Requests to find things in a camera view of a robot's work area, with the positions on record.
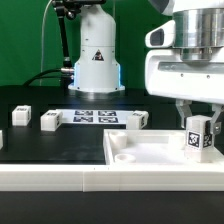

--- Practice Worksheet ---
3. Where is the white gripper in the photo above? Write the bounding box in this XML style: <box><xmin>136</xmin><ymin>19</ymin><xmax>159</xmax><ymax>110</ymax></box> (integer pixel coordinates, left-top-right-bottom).
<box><xmin>145</xmin><ymin>49</ymin><xmax>224</xmax><ymax>135</ymax></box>

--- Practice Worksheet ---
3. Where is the white square tabletop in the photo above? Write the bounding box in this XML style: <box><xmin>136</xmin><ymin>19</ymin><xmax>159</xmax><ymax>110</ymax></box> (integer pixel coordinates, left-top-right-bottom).
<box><xmin>103</xmin><ymin>129</ymin><xmax>224</xmax><ymax>166</ymax></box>

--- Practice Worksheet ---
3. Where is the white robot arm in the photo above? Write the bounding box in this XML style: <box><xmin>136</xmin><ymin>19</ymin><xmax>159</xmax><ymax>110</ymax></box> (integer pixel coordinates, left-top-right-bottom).
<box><xmin>71</xmin><ymin>0</ymin><xmax>224</xmax><ymax>134</ymax></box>

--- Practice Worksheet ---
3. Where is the white sheet with markers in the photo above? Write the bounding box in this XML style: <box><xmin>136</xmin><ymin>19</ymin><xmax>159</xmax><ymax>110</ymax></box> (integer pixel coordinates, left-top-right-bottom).
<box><xmin>61</xmin><ymin>109</ymin><xmax>132</xmax><ymax>125</ymax></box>

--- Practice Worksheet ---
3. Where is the white U-shaped fence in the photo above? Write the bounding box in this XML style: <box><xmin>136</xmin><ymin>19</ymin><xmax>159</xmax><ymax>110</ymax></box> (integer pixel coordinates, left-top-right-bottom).
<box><xmin>0</xmin><ymin>163</ymin><xmax>224</xmax><ymax>192</ymax></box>

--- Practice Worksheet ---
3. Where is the black cable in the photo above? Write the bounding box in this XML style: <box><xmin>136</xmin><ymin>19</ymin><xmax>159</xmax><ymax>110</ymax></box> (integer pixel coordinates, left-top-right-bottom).
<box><xmin>23</xmin><ymin>68</ymin><xmax>68</xmax><ymax>87</ymax></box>

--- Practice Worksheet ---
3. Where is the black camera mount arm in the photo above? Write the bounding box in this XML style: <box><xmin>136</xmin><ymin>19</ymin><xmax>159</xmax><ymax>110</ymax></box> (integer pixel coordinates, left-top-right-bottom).
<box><xmin>51</xmin><ymin>0</ymin><xmax>107</xmax><ymax>88</ymax></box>

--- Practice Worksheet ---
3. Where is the grey cable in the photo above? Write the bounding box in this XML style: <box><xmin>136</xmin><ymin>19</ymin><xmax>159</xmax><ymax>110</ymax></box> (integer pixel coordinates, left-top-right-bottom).
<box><xmin>39</xmin><ymin>0</ymin><xmax>54</xmax><ymax>87</ymax></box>

